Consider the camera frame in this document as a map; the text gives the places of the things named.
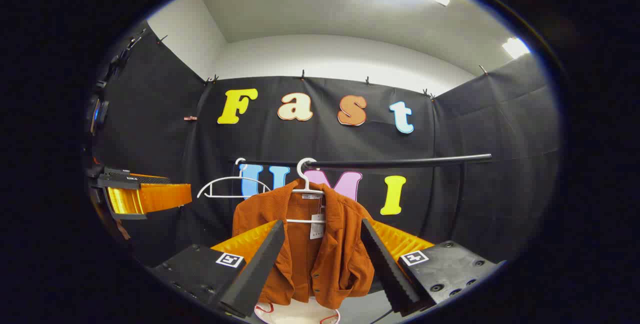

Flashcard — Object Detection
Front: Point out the black backdrop cloth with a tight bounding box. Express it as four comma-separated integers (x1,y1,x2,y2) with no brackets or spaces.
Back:
92,21,561,270

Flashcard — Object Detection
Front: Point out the white jacket hanger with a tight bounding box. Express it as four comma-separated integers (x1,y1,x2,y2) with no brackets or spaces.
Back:
286,157,328,225

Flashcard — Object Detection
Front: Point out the white empty clothes hanger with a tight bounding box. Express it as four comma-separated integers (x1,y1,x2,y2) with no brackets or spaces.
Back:
196,157,273,200

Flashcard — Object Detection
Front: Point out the small ceiling light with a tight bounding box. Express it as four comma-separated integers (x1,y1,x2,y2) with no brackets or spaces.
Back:
501,37,531,60

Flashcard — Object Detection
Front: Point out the orange ribbed jacket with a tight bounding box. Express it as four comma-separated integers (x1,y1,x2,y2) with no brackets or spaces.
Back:
231,178,376,310

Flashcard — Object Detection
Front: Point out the white laundry hamper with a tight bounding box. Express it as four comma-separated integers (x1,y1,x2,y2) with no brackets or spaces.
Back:
254,298,342,324

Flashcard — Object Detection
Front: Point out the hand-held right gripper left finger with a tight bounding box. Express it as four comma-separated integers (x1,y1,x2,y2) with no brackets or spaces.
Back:
148,219,287,320

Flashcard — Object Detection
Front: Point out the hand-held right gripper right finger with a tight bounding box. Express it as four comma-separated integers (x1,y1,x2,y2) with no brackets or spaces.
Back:
360,217,507,316

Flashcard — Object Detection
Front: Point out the row of black backdrop clips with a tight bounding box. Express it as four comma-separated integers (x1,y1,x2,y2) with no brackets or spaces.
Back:
155,34,489,101

